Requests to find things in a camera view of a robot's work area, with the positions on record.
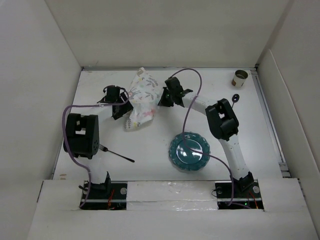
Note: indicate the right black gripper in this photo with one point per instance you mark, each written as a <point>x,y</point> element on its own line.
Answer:
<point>163,102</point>

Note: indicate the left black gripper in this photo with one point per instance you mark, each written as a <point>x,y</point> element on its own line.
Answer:
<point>126,108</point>

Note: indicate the patterned white cloth napkin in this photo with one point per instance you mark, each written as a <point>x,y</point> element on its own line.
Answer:
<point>144,95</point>

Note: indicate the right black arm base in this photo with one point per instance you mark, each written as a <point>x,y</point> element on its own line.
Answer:
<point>251,198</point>

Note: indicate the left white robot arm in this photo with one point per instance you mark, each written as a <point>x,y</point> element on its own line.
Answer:
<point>81,129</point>

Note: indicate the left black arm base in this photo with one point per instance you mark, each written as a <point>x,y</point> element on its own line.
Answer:
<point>113,200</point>

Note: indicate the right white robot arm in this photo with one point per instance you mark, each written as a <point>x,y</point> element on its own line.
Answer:
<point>222,122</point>

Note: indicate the black fork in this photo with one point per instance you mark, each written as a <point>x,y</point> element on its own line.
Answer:
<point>105,149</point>

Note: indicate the teal scalloped plate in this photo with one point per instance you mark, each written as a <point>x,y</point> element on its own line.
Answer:
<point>189,151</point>

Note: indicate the black spoon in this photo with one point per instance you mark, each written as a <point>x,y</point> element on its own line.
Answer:
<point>235,99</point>

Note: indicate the brown paper cup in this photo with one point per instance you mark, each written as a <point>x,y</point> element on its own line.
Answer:
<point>239,78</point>

